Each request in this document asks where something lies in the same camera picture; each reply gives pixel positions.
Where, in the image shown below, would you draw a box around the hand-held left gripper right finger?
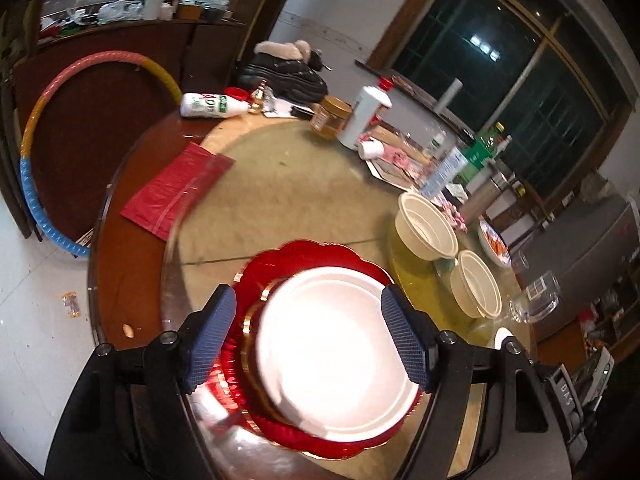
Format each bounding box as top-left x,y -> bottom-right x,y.
380,284 -> 573,480

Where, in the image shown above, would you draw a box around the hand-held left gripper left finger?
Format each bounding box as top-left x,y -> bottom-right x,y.
45,284 -> 238,480

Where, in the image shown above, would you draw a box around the cream plastic bowl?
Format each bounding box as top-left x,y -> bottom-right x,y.
449,249 -> 502,319
395,192 -> 459,261

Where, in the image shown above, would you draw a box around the red plate with round sticker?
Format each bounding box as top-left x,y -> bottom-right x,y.
216,240 -> 423,458

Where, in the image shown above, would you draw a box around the gold glitter turntable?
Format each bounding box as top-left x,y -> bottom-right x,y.
386,220 -> 501,333

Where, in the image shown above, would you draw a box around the clear drinking glass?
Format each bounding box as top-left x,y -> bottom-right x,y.
509,270 -> 560,324

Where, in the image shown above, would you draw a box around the blue patterned plate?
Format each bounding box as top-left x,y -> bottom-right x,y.
477,217 -> 512,267

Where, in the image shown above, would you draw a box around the orange fried food pieces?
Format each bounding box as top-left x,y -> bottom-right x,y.
482,227 -> 506,256

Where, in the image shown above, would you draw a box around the red plastic bag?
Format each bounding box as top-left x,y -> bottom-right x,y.
120,142 -> 236,241

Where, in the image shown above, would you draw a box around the stainless steel thermos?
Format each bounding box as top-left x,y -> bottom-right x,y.
462,170 -> 506,221

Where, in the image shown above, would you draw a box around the pink raw meat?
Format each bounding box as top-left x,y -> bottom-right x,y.
380,145 -> 426,181

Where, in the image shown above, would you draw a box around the dark wooden chair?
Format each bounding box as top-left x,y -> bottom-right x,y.
502,180 -> 556,246

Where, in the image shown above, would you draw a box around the large green plastic bottle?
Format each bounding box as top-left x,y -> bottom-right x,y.
462,122 -> 506,183

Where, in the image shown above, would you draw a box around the wooden cutting board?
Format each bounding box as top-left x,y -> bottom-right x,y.
372,125 -> 436,166

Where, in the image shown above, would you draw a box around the white liquor bottle red cap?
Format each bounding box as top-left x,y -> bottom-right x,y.
336,77 -> 396,150

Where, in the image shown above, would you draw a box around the peanut butter jar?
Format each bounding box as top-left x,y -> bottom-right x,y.
311,95 -> 352,141

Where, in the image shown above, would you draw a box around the white milk bottle green cap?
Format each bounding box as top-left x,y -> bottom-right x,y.
180,92 -> 249,120

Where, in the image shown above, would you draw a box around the white paper roll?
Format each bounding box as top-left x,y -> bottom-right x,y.
435,77 -> 463,113

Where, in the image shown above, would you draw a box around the dark jacket with fur collar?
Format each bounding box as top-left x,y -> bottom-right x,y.
236,40 -> 331,106

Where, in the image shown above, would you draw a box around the dark wooden sideboard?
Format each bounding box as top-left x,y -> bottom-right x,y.
12,17 -> 251,241

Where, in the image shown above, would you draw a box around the multicoloured hula hoop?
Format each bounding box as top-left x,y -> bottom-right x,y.
20,50 -> 183,259

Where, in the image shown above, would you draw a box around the dark window with wooden frame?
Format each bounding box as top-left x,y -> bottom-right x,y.
367,0 -> 628,201

